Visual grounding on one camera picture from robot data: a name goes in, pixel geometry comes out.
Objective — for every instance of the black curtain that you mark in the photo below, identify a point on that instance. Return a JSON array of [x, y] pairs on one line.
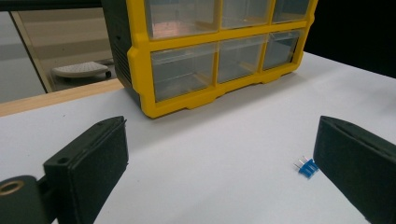
[[358, 31]]

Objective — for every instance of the grid of clear drawers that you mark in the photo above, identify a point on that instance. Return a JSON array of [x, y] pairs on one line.
[[183, 74]]

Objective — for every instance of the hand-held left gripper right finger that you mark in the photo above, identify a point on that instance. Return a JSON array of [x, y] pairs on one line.
[[361, 168]]

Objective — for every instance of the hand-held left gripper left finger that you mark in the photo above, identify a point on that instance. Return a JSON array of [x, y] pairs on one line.
[[90, 168]]

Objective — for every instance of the clear plastic drawer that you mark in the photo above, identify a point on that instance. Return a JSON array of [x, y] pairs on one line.
[[182, 18]]

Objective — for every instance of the blue pin connector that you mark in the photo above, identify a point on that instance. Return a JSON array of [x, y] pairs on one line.
[[308, 169]]

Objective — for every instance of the white round wheeled base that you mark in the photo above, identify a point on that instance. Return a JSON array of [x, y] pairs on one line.
[[81, 69]]

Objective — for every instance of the yellow black organizer cabinet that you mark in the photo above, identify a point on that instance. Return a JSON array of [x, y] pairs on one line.
[[140, 62]]

